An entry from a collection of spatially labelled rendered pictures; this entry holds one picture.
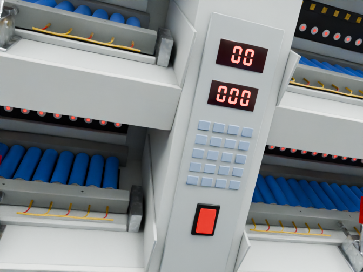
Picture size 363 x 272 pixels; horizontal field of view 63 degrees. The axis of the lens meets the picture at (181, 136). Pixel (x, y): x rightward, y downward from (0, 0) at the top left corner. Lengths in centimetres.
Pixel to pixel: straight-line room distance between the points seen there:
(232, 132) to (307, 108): 9
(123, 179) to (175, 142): 17
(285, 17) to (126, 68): 15
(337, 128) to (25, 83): 30
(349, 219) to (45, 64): 43
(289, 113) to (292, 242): 19
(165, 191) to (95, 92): 11
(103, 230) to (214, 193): 14
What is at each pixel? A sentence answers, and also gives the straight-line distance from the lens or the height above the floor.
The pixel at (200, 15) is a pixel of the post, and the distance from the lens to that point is 27.
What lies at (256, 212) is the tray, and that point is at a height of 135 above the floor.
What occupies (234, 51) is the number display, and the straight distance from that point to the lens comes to 28.
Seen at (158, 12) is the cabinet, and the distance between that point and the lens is 47.
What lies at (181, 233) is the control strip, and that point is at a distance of 31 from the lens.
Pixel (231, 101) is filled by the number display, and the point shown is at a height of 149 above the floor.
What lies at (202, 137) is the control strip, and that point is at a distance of 28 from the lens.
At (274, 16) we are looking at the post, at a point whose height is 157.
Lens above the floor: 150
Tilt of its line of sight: 11 degrees down
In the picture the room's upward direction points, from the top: 11 degrees clockwise
